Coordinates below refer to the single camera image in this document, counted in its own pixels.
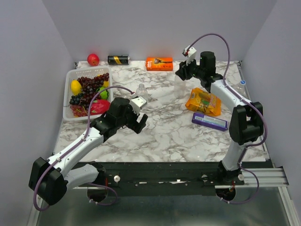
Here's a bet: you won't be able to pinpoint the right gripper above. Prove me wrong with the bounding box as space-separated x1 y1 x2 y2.
174 55 204 81

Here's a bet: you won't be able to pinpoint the clear bottle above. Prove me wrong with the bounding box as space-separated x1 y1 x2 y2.
174 75 186 99
136 83 149 101
237 82 247 98

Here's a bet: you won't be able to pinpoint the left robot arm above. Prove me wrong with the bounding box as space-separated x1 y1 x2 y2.
29 97 148 206

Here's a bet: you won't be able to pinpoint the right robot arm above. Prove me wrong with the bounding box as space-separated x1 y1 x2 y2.
175 48 264 185

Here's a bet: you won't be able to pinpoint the orange snack bag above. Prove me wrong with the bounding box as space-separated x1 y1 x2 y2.
185 88 222 117

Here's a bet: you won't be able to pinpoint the orange razor box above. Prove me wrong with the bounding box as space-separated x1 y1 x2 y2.
146 57 173 71

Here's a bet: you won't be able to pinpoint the red dragon fruit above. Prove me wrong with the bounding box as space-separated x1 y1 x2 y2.
90 99 111 115

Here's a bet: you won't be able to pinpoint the green toy fruit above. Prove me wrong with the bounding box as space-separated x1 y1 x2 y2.
96 87 109 100

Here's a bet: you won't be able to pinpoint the yellow fruit behind grapes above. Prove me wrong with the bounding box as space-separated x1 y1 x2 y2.
103 81 110 88

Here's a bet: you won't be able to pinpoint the red grape bunch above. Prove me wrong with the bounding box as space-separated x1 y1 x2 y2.
77 73 110 107

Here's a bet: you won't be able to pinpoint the purple toothpaste box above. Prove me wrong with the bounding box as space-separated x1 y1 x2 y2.
191 112 228 131

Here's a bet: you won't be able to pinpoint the light red grapes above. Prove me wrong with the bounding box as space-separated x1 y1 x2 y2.
70 105 87 118

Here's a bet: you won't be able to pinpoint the black gold can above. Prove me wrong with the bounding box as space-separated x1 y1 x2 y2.
107 55 130 65

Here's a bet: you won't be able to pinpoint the dark blue grapes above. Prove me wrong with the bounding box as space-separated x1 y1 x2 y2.
69 94 83 105

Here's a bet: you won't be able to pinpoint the yellow lemon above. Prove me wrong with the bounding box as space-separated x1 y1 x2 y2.
71 80 82 95

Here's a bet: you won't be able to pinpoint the red apple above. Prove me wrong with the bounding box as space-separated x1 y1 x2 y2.
87 54 100 66

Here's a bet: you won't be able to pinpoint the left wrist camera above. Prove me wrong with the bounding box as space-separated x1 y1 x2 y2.
129 97 147 112

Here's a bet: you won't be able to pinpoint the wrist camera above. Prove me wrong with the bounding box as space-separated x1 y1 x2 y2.
182 46 197 65
129 97 147 112

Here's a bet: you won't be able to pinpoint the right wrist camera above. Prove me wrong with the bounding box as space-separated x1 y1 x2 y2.
182 46 197 65

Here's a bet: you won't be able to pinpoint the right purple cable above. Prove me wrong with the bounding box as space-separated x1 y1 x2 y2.
185 32 269 170

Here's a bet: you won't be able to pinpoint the purple cable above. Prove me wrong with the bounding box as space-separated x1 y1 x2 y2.
185 32 269 170
33 86 137 211

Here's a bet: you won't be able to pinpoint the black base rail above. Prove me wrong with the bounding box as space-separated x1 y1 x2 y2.
90 161 244 197

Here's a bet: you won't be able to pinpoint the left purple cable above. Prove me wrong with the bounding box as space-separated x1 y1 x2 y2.
33 86 137 211

